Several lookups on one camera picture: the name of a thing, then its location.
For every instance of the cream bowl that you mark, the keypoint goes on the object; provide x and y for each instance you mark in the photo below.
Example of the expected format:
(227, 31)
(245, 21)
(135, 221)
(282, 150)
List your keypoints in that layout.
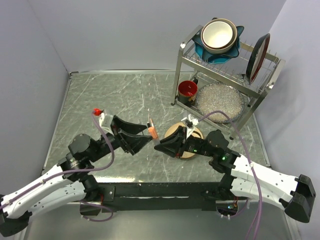
(219, 35)

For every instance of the dark red-rimmed plate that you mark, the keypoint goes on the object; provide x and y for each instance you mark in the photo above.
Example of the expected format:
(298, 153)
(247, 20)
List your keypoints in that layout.
(257, 57)

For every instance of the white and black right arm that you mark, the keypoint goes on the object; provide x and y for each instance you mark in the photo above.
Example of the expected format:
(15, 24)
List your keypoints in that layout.
(244, 178)

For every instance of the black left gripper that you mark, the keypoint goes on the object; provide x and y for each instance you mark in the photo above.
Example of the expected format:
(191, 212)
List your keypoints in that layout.
(126, 133)

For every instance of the speckled glass plate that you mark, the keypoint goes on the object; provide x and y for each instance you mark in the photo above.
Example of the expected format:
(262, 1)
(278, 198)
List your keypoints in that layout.
(220, 97)

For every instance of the blue wavy bowl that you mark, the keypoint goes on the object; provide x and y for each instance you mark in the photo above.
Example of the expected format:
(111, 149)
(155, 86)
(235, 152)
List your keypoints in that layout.
(217, 58)

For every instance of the grey marker with orange tip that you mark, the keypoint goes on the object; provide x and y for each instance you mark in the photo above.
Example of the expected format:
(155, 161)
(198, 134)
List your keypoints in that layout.
(156, 141)

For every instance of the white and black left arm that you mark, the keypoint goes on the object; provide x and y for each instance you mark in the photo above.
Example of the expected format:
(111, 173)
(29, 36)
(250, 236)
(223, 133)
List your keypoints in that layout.
(70, 179)

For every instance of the black base beam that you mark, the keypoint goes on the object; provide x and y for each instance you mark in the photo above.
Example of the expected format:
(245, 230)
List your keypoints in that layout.
(148, 196)

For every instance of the tan decorated plate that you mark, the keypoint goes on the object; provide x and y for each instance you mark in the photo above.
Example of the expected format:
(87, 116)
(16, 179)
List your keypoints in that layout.
(196, 133)

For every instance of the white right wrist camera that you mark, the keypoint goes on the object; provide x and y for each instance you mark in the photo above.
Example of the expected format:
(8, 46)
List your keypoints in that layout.
(190, 123)

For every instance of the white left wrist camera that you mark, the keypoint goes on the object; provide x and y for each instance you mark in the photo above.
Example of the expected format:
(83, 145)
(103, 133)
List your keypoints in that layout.
(104, 118)

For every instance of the steel dish rack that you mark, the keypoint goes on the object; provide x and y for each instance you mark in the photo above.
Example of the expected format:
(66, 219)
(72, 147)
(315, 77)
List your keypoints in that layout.
(231, 73)

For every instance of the red and black mug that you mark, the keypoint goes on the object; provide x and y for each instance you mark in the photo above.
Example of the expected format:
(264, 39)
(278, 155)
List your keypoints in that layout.
(187, 92)

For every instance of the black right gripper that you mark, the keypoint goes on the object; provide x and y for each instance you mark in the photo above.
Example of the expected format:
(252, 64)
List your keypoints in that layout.
(173, 149)

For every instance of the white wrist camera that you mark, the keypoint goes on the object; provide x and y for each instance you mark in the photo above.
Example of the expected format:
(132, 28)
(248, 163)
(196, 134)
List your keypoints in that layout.
(190, 123)
(104, 118)

